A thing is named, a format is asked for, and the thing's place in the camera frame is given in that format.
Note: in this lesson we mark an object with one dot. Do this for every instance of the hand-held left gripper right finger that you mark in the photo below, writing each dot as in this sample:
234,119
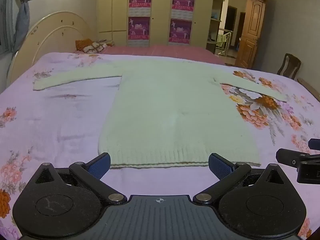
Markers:
219,166

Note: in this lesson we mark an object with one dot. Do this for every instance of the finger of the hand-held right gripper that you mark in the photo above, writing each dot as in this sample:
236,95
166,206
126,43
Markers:
315,144
291,158

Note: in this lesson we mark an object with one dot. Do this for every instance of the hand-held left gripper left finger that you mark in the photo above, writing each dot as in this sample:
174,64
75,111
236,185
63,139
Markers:
101,166

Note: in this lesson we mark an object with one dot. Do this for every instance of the pale cream knit sweater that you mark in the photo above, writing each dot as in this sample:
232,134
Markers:
170,110

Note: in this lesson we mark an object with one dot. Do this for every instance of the purple floral blanket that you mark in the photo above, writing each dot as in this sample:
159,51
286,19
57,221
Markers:
62,120

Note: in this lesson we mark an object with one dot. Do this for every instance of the dark wooden chair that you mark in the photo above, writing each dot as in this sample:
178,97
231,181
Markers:
290,66

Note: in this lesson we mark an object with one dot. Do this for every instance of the brown white patterned cloth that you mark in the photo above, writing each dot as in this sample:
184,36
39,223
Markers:
95,47

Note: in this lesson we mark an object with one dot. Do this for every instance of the blue plastic object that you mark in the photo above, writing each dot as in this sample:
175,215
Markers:
238,47

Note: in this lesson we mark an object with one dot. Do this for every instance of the orange pillow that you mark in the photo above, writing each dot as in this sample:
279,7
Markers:
83,44

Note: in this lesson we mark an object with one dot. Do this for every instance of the light green cloth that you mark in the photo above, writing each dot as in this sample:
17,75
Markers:
221,40

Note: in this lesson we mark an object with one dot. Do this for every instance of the brown wooden door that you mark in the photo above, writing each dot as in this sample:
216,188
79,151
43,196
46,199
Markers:
250,35

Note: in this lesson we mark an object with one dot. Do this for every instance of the beige corner shelf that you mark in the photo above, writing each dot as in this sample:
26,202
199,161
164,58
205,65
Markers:
215,17

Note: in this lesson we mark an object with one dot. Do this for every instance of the grey blue curtain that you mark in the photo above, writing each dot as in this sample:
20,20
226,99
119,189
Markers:
21,25

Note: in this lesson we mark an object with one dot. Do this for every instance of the beige wardrobe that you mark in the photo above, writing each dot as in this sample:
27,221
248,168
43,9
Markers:
160,12

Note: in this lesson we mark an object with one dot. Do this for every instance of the wooden bed frame edge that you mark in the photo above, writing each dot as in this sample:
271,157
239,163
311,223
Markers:
308,87

